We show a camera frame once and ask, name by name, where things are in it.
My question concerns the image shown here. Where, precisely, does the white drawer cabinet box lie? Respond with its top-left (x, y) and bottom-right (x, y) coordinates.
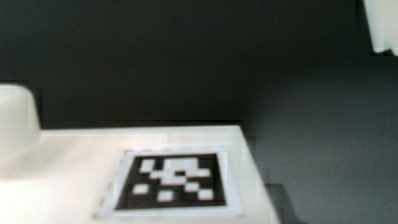
top-left (363, 0), bottom-right (398, 56)

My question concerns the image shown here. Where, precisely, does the white front drawer tray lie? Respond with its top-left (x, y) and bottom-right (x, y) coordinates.
top-left (0, 84), bottom-right (282, 224)

